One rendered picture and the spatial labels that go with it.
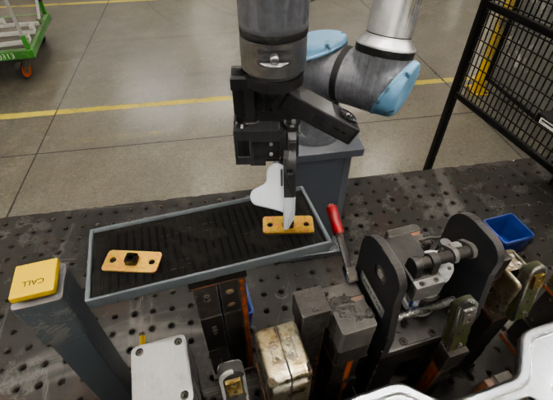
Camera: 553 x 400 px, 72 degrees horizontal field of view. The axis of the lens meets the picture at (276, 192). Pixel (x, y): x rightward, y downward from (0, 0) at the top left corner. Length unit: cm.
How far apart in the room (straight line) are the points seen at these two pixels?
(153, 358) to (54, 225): 92
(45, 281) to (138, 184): 196
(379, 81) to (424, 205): 72
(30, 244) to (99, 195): 121
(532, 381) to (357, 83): 59
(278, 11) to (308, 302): 42
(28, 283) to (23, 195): 218
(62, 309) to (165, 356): 18
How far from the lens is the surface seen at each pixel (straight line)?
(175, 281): 59
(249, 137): 47
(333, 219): 67
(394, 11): 77
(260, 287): 111
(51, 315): 69
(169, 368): 58
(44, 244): 142
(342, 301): 66
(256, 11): 41
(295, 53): 43
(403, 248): 64
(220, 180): 249
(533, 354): 82
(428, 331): 81
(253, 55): 43
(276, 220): 64
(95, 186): 268
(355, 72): 79
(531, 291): 82
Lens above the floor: 164
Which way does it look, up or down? 43 degrees down
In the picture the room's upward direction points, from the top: straight up
